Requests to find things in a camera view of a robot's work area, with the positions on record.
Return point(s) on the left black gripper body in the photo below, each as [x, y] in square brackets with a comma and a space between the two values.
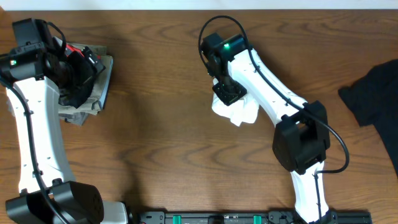
[66, 71]

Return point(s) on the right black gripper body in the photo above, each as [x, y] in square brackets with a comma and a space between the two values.
[230, 91]

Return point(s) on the white t-shirt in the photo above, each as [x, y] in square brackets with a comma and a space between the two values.
[245, 110]

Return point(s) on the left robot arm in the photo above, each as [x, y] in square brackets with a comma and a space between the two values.
[42, 86]

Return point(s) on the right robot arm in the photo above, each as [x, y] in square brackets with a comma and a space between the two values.
[242, 84]

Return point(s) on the navy boxer shorts red waistband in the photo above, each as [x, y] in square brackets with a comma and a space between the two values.
[73, 76]

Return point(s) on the folded khaki garment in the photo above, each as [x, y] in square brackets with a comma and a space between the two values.
[96, 101]

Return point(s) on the folded grey garment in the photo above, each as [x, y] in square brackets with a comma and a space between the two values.
[75, 118]

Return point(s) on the black garment at right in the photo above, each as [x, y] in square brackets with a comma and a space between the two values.
[373, 101]

